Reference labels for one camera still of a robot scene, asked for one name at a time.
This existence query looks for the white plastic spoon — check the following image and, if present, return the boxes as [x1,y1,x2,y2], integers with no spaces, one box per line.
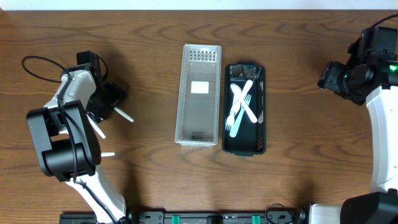
[87,115,106,139]
[114,107,134,122]

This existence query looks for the mint green plastic fork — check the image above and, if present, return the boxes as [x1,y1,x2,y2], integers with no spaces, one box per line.
[229,95,251,138]

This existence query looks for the white plastic fork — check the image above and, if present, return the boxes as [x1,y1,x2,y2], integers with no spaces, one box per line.
[226,106,238,131]

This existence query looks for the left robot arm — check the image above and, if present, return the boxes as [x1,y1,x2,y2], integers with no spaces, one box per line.
[27,63,131,223]

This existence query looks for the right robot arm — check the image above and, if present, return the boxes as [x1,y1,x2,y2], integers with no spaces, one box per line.
[307,58,397,223]

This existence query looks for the white plastic basket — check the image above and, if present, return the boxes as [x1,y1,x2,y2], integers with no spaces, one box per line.
[175,44,221,147]

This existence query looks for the black plastic basket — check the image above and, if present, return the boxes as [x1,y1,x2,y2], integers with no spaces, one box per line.
[222,62,266,156]

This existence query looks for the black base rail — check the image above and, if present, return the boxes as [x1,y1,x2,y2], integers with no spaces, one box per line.
[58,203,312,224]

